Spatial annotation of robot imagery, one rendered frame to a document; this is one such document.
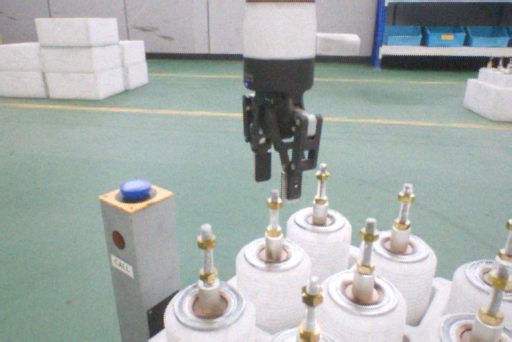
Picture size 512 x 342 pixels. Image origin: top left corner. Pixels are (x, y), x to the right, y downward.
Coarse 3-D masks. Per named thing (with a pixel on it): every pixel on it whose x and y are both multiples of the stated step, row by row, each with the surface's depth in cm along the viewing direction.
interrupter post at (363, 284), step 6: (354, 270) 42; (354, 276) 42; (360, 276) 41; (366, 276) 41; (372, 276) 41; (354, 282) 42; (360, 282) 41; (366, 282) 41; (372, 282) 41; (354, 288) 42; (360, 288) 42; (366, 288) 41; (372, 288) 42; (354, 294) 42; (360, 294) 42; (366, 294) 42
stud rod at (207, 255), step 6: (204, 228) 37; (210, 228) 37; (204, 234) 37; (210, 234) 38; (204, 240) 38; (204, 252) 38; (210, 252) 38; (204, 258) 38; (210, 258) 39; (204, 264) 39; (210, 264) 39; (204, 270) 39; (210, 270) 39; (204, 282) 40; (210, 282) 40
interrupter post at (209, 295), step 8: (200, 280) 40; (216, 280) 40; (200, 288) 39; (208, 288) 39; (216, 288) 39; (200, 296) 40; (208, 296) 39; (216, 296) 40; (200, 304) 40; (208, 304) 40; (216, 304) 40; (208, 312) 40
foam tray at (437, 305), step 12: (348, 264) 63; (432, 288) 56; (444, 288) 55; (432, 300) 53; (444, 300) 52; (432, 312) 50; (444, 312) 51; (420, 324) 48; (156, 336) 46; (264, 336) 46; (408, 336) 47; (420, 336) 46
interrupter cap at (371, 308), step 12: (336, 276) 45; (348, 276) 45; (336, 288) 43; (348, 288) 44; (384, 288) 43; (336, 300) 41; (348, 300) 41; (360, 300) 42; (372, 300) 42; (384, 300) 41; (396, 300) 41; (360, 312) 39; (372, 312) 39; (384, 312) 40
